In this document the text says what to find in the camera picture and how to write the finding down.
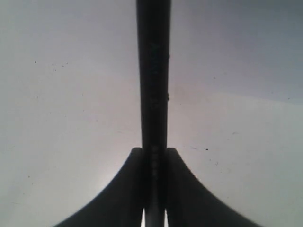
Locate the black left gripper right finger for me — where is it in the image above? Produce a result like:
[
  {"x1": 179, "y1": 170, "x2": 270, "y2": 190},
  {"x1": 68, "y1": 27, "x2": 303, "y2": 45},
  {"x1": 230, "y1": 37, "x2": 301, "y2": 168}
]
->
[{"x1": 165, "y1": 148, "x2": 257, "y2": 227}]

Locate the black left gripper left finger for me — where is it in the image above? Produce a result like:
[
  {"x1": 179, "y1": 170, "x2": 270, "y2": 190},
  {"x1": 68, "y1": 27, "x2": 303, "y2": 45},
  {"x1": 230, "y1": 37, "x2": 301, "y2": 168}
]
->
[{"x1": 56, "y1": 148, "x2": 144, "y2": 227}]

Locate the black paintbrush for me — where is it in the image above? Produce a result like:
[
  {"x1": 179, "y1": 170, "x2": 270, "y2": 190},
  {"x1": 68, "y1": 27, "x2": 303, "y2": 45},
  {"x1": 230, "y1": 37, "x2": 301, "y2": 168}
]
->
[{"x1": 136, "y1": 0, "x2": 171, "y2": 227}]

